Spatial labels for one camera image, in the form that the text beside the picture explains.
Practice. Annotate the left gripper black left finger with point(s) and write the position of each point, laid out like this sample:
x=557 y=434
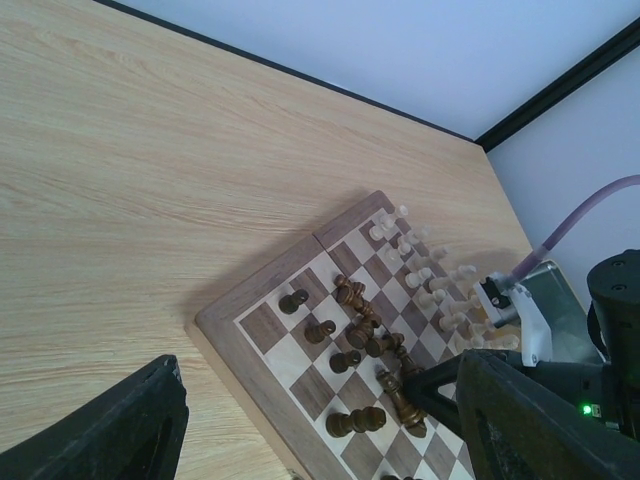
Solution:
x=134 y=430

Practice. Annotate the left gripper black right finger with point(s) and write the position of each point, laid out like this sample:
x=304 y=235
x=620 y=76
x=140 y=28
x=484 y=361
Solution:
x=516 y=429

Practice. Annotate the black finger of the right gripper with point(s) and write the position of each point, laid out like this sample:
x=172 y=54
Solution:
x=422 y=391

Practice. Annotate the dark tall chess piece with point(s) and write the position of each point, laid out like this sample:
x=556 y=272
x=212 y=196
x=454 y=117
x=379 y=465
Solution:
x=369 y=419

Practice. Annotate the dark pawn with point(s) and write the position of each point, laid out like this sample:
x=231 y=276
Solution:
x=341 y=362
x=317 y=333

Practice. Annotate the dark pawn corner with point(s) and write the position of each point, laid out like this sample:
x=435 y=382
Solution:
x=290 y=303

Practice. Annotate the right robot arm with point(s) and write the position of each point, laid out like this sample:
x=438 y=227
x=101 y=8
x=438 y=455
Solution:
x=607 y=392

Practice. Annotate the pile of dark chess pieces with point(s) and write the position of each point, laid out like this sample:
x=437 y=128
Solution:
x=362 y=336

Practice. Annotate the white chess piece row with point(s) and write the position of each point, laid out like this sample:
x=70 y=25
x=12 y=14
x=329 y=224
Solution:
x=415 y=296

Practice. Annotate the wooden chess board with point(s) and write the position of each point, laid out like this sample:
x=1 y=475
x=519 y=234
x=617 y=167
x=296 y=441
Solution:
x=286 y=383

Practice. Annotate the gold tin box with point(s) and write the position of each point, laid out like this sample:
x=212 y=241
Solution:
x=564 y=314

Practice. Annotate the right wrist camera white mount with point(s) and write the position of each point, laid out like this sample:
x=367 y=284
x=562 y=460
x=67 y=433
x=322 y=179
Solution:
x=508 y=302

